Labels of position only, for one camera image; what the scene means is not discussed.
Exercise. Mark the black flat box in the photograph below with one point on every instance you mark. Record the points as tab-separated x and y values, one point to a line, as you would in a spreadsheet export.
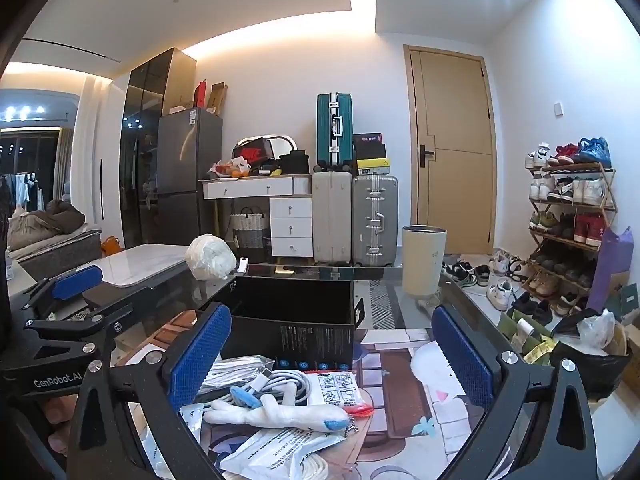
369	146

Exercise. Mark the small white stick device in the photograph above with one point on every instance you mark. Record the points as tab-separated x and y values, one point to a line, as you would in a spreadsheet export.
242	265

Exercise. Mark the brown cardboard box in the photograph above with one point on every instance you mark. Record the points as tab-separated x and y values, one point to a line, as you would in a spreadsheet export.
170	332

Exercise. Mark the shoe rack with shoes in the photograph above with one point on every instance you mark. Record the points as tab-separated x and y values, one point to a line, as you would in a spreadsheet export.
575	190

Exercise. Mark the orange bag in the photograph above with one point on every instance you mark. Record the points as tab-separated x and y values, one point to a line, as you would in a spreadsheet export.
111	246

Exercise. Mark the person's left hand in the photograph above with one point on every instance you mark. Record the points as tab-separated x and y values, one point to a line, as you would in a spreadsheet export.
56	437

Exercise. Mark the bag of fruit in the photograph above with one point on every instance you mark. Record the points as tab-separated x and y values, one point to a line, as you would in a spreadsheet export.
230	167

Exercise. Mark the scattered sneakers group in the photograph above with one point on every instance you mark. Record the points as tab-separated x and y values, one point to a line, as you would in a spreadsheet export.
500	275

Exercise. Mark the hanging clothes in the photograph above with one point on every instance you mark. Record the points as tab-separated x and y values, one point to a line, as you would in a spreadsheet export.
22	192

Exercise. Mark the grey refrigerator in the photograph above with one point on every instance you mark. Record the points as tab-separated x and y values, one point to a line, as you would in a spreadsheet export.
187	160

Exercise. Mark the beige suitcase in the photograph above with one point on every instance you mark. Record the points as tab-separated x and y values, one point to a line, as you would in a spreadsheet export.
331	217

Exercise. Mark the woven laundry basket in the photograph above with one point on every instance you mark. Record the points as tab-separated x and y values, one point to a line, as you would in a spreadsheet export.
249	232

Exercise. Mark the purple paper bag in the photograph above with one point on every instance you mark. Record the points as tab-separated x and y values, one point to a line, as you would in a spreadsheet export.
612	265

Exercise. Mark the red and black shoe box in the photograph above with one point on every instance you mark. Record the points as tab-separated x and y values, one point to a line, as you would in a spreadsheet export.
251	154

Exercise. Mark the yellow and black box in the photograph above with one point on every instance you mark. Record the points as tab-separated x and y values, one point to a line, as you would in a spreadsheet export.
372	166

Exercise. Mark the silver suitcase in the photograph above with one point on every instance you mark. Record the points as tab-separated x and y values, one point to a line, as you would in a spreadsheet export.
375	220

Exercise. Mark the white sock blue toe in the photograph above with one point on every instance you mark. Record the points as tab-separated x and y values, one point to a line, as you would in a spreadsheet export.
280	416

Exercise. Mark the red label white packet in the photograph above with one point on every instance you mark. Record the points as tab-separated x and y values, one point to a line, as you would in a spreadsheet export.
337	390

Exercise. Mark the black bag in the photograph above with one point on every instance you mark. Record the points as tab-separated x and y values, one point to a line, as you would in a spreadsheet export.
294	162

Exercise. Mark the green paper bag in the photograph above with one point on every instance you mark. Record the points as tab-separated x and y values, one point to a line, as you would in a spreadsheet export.
525	340

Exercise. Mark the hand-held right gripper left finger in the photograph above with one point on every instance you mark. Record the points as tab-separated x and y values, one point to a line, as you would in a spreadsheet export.
200	355

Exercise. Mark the teal suitcase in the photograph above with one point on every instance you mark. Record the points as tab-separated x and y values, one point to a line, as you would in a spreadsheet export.
334	130

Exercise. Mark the brown blanket heap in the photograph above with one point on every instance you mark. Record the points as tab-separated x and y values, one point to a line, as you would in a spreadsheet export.
50	222

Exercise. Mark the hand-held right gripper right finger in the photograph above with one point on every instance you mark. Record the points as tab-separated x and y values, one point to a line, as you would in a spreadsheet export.
462	355

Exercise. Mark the transparent plastic packet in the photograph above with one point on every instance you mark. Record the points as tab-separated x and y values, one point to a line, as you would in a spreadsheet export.
240	367

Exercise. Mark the white dresser with drawers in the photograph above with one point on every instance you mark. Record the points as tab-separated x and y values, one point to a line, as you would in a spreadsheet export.
290	220

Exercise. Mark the tall dark glass cabinet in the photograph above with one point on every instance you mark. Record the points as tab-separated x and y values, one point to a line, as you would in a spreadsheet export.
142	150

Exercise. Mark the white light switch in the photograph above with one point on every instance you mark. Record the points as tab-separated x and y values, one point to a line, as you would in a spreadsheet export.
558	108

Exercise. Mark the patterned floor rug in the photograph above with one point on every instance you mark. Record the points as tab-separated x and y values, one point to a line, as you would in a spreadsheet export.
385	305

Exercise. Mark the black cardboard box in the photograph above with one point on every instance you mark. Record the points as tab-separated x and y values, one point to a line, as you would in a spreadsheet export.
295	330

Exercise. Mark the beige wooden door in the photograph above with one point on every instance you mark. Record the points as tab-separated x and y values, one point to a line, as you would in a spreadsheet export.
452	160

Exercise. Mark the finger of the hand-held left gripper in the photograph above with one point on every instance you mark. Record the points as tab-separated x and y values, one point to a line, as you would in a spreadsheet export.
75	281
75	324

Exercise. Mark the white crumpled plastic bag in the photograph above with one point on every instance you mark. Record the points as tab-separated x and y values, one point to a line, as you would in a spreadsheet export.
210	257

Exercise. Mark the brown cardboard carton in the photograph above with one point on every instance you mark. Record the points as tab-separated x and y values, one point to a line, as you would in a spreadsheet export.
218	99

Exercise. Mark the beige curtain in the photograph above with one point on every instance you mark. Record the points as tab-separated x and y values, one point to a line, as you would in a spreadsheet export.
64	165

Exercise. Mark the tall red box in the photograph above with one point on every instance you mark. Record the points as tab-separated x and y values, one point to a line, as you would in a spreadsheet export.
200	95

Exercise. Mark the wooden shoe rack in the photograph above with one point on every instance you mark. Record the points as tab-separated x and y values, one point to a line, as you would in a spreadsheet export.
602	200

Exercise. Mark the black trash bin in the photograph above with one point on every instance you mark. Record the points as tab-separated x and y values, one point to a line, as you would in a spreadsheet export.
590	365

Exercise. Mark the white round chair back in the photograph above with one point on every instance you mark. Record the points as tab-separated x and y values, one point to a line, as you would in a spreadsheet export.
280	139

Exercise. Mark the white printed plastic packet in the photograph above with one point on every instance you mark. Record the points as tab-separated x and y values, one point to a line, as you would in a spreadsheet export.
270	452

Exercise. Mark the cream cylindrical bin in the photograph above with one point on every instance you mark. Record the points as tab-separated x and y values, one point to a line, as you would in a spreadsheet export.
424	260

